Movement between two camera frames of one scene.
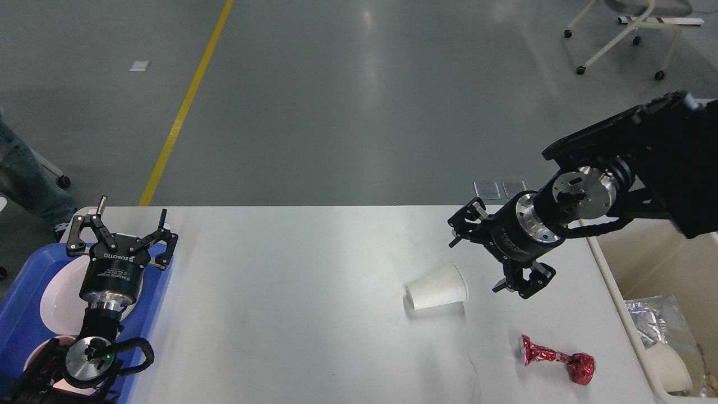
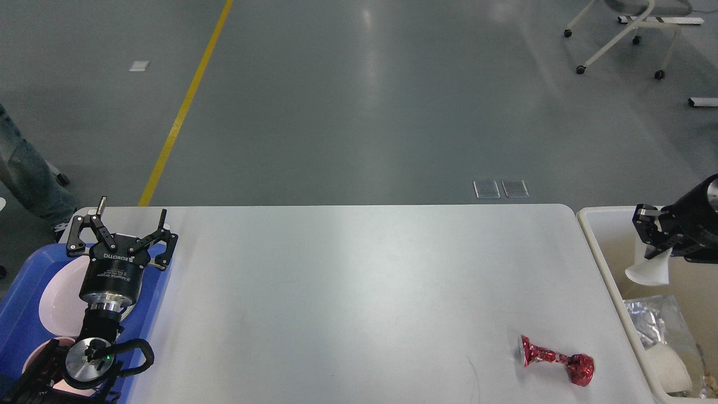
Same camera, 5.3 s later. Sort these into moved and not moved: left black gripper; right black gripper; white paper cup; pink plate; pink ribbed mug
Moved: right black gripper; white paper cup
Not moved: left black gripper; pink plate; pink ribbed mug
